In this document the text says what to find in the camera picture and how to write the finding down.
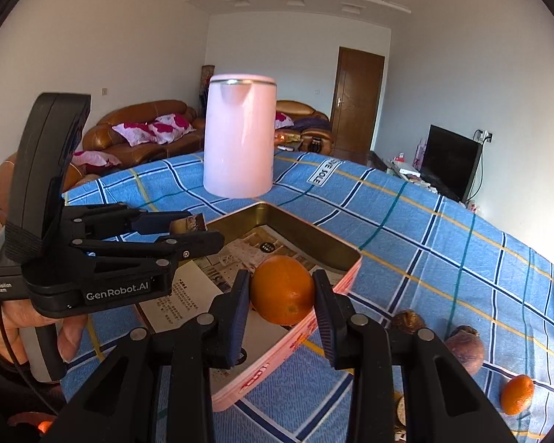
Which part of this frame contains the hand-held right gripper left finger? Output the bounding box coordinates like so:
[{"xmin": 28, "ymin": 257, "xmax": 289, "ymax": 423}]
[{"xmin": 37, "ymin": 268, "xmax": 252, "ymax": 443}]

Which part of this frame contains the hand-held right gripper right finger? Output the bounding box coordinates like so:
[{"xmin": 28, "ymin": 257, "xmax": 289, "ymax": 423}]
[{"xmin": 311, "ymin": 268, "xmax": 520, "ymax": 443}]

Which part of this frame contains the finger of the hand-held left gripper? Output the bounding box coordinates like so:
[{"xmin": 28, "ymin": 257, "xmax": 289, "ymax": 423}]
[
  {"xmin": 64, "ymin": 202, "xmax": 195, "ymax": 241},
  {"xmin": 71, "ymin": 231, "xmax": 225, "ymax": 265}
]

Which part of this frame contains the striped brown taro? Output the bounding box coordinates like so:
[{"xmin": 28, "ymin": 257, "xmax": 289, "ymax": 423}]
[{"xmin": 169, "ymin": 213, "xmax": 208, "ymax": 236}]

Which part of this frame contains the large orange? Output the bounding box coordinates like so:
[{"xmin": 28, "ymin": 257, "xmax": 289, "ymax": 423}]
[{"xmin": 249, "ymin": 255, "xmax": 315, "ymax": 326}]

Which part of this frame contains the pink metal tin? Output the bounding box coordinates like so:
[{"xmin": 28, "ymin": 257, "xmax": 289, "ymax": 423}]
[{"xmin": 134, "ymin": 202, "xmax": 363, "ymax": 413}]

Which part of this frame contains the dark brown taro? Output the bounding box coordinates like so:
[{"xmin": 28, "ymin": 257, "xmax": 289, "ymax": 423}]
[{"xmin": 390, "ymin": 310, "xmax": 426, "ymax": 333}]

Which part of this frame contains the kiwi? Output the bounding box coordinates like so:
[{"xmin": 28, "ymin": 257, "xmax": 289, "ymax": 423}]
[{"xmin": 392, "ymin": 394, "xmax": 407, "ymax": 427}]

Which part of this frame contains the large purple taro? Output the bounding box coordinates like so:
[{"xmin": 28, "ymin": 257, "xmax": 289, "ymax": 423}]
[{"xmin": 444, "ymin": 325, "xmax": 485, "ymax": 377}]

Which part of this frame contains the small orange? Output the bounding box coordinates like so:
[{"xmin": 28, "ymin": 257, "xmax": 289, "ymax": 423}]
[{"xmin": 500, "ymin": 375, "xmax": 535, "ymax": 416}]

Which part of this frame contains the person's left forearm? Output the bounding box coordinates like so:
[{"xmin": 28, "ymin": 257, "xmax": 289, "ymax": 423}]
[{"xmin": 0, "ymin": 332, "xmax": 70, "ymax": 443}]

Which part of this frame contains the person's left hand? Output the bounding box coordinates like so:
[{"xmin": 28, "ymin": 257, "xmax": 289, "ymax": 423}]
[{"xmin": 0, "ymin": 300, "xmax": 89, "ymax": 365}]

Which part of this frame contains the newspaper lining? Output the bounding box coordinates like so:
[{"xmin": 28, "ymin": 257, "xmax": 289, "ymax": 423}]
[{"xmin": 141, "ymin": 224, "xmax": 347, "ymax": 398}]

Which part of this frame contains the floral pink pillow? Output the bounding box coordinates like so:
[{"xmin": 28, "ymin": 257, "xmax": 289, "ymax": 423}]
[
  {"xmin": 112, "ymin": 122, "xmax": 160, "ymax": 146},
  {"xmin": 148, "ymin": 113, "xmax": 195, "ymax": 144}
]

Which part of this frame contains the long brown leather sofa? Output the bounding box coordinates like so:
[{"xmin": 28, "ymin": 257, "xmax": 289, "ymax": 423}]
[{"xmin": 82, "ymin": 100, "xmax": 208, "ymax": 163}]

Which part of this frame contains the pink kettle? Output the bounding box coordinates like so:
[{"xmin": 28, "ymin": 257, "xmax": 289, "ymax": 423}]
[{"xmin": 202, "ymin": 74, "xmax": 278, "ymax": 198}]

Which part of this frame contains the blue plaid tablecloth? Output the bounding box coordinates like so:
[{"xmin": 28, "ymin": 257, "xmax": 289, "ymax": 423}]
[{"xmin": 60, "ymin": 150, "xmax": 554, "ymax": 443}]

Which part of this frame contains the coffee table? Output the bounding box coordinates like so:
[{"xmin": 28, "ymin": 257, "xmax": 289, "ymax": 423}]
[{"xmin": 276, "ymin": 131, "xmax": 333, "ymax": 154}]

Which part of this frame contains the brown leather armchair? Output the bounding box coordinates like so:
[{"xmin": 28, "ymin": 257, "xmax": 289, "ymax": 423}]
[{"xmin": 275, "ymin": 100, "xmax": 333, "ymax": 153}]

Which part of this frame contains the white television stand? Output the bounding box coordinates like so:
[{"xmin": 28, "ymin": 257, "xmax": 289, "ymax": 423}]
[{"xmin": 383, "ymin": 157, "xmax": 444, "ymax": 191}]

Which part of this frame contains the black television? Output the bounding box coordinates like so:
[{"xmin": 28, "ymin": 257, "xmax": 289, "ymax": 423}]
[{"xmin": 419, "ymin": 124, "xmax": 483, "ymax": 204}]

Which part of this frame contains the dark wooden door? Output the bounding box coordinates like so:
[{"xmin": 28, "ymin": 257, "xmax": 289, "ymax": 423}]
[{"xmin": 330, "ymin": 47, "xmax": 386, "ymax": 153}]

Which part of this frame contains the black cable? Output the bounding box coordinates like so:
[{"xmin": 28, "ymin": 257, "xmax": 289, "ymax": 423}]
[{"xmin": 0, "ymin": 302, "xmax": 61, "ymax": 416}]

